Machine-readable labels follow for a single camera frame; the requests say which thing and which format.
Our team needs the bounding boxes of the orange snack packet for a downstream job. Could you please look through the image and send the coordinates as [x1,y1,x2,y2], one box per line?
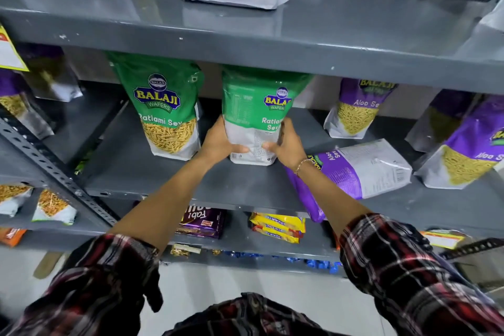
[0,227,28,248]

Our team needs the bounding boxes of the green snack bag clear window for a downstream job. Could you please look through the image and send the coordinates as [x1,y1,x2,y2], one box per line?
[107,52,205,161]

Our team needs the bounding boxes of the person's left forearm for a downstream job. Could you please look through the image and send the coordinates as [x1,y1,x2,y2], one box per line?
[107,153,216,256]

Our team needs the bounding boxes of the grey metal shelf unit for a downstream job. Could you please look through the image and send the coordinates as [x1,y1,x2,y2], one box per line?
[0,0,504,270]

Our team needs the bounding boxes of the yellow biscuit pack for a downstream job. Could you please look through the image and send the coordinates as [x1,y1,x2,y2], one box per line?
[249,212,306,235]
[251,225,301,245]

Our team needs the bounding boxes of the yellow flat packet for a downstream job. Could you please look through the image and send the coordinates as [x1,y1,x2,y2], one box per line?
[419,229,468,250]

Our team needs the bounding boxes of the row of blue wrapped sweets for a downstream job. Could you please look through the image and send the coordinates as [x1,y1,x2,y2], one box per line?
[224,250,343,276]

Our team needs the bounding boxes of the small white snack packet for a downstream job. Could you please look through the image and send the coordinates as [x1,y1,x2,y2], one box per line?
[0,185,33,218]
[31,189,78,226]

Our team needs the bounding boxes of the brown cardboard piece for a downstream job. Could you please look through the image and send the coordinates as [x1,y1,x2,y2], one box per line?
[33,251,64,280]

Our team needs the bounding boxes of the grey slotted angle shelf unit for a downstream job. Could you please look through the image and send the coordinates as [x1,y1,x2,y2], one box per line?
[0,103,119,250]

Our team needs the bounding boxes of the grey slotted angle bar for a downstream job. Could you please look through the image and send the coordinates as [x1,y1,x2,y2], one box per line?
[439,238,504,261]

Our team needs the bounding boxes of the gold bead bracelet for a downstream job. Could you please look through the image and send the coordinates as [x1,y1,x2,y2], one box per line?
[294,158,316,175]

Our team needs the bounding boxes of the gold wrapped sweets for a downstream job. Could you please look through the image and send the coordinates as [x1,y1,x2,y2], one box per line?
[170,244,202,259]

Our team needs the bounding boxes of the red plaid shirt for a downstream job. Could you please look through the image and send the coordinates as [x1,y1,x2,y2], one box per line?
[0,213,504,336]

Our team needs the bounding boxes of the person's left hand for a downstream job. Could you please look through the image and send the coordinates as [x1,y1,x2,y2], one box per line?
[199,115,250,166]

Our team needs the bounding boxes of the yellow paper shelf tag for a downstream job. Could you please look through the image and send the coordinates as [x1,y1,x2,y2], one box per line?
[0,24,30,72]

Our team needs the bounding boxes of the person's right forearm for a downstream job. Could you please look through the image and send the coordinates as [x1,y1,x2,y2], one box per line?
[293,160,373,239]

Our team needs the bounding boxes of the purple biscuit pack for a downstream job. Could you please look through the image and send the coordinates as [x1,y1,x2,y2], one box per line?
[175,206,226,240]

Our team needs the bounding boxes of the person's right hand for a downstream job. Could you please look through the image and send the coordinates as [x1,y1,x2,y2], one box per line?
[262,117,309,170]

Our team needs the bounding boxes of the green snack bag white bottom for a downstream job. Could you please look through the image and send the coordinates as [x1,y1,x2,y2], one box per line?
[221,65,314,166]

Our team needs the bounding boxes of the purple white snack bag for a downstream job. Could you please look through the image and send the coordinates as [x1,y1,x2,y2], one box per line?
[414,95,504,190]
[285,138,413,223]
[323,78,398,140]
[405,89,478,154]
[0,69,55,140]
[19,44,83,103]

